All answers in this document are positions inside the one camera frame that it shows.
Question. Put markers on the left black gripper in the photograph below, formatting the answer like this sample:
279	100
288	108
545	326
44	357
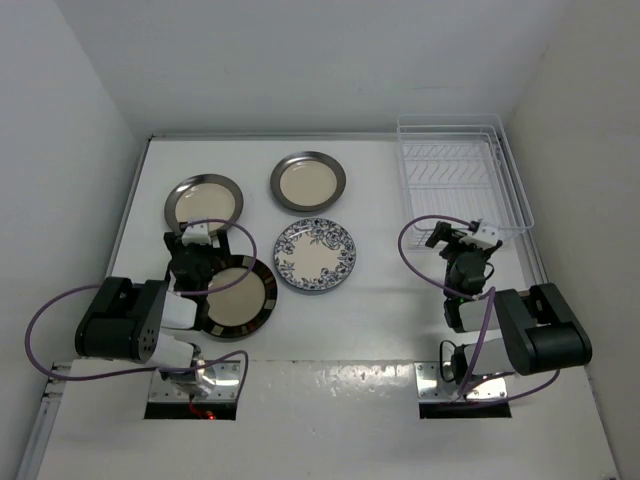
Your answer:
173	240

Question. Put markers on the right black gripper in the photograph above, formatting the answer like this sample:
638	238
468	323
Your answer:
443	232

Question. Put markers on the silver rim plate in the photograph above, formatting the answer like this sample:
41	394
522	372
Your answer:
204	196
308	181

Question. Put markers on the dark patterned rim plate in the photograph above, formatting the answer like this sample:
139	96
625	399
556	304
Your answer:
242	309

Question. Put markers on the blue floral plate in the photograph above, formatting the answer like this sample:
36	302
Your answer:
314	254

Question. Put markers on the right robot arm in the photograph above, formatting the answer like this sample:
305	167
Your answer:
539	331

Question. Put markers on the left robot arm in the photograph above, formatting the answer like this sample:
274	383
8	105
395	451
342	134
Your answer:
125	320

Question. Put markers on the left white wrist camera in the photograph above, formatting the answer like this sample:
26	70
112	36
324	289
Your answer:
197	234

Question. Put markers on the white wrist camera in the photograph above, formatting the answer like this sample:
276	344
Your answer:
486	235
197	234

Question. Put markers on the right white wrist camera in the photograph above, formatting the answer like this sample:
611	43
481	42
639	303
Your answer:
486	235

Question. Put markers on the white wire dish rack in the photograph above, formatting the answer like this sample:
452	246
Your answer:
462	166

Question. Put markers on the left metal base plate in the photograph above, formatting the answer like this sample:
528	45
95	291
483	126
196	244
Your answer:
217	383

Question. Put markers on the metal base plate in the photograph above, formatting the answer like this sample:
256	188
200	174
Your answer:
217	383
433	389

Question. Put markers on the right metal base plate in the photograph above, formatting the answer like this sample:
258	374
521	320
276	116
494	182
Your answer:
433	389

